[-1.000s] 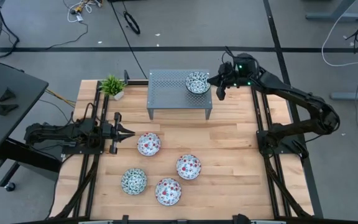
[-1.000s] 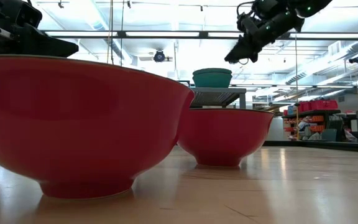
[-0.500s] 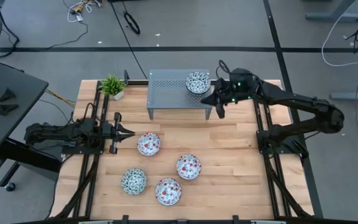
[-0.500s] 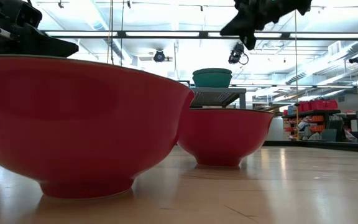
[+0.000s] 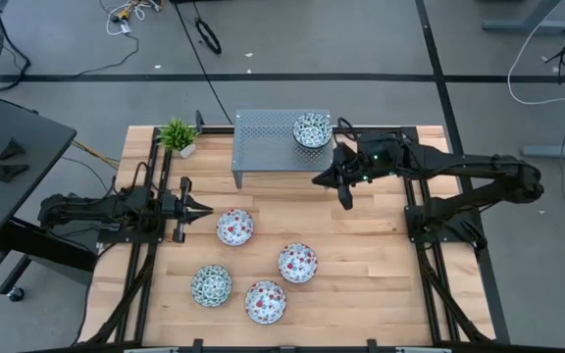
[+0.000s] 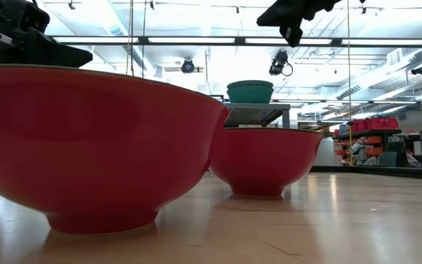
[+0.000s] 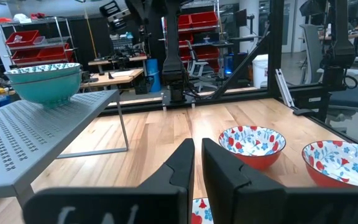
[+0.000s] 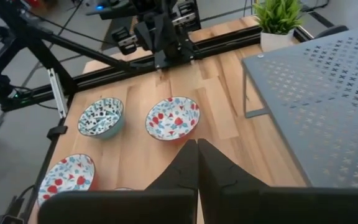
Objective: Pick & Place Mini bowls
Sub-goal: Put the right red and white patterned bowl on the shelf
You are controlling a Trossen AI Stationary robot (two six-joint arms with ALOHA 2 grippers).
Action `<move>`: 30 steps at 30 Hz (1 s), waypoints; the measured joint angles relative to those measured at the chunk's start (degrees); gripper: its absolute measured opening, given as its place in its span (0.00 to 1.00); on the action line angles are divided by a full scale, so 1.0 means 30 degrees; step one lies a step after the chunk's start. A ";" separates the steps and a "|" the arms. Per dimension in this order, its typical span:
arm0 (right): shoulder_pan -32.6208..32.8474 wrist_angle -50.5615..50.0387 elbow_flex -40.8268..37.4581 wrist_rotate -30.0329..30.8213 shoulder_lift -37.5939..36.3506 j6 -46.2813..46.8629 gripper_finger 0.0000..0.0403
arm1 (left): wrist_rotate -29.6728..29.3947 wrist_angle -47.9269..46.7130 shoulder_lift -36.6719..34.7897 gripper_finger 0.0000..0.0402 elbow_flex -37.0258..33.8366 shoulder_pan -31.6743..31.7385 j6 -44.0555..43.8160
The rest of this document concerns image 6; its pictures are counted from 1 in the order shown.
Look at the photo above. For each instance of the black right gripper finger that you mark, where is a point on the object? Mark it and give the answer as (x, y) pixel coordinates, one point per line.
(284, 14)
(292, 36)

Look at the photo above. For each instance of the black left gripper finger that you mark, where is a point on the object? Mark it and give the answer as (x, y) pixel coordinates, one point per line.
(50, 53)

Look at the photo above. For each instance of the teal floral mini bowl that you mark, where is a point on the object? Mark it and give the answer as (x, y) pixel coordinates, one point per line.
(249, 84)
(249, 96)

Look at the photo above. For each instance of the large red bowl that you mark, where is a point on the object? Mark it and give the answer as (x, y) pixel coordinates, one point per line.
(86, 146)

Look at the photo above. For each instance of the red floral mini bowl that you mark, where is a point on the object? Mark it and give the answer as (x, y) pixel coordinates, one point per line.
(266, 161)

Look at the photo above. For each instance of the grey perforated metal shelf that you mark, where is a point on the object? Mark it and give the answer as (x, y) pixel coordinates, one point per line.
(256, 110)

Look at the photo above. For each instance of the black round ceiling fixture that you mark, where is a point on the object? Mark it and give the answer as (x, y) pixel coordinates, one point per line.
(188, 66)

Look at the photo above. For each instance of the small red storage bin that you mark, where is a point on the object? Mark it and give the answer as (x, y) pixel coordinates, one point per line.
(358, 126)

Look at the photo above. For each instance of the black ceiling spotlight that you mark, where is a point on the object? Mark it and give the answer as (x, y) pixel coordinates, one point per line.
(420, 69)

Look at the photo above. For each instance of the black storage rack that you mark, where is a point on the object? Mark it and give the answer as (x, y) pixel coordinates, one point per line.
(368, 131)

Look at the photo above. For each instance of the wide red storage bin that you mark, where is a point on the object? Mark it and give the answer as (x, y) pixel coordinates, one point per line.
(381, 124)

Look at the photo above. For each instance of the black overhead camera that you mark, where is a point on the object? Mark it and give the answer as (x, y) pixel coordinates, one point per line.
(278, 62)

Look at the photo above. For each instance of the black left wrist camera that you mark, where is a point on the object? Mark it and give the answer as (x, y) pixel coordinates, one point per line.
(35, 16)

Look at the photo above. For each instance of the black aluminium rig frame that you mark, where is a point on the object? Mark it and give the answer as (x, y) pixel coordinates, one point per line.
(239, 40)

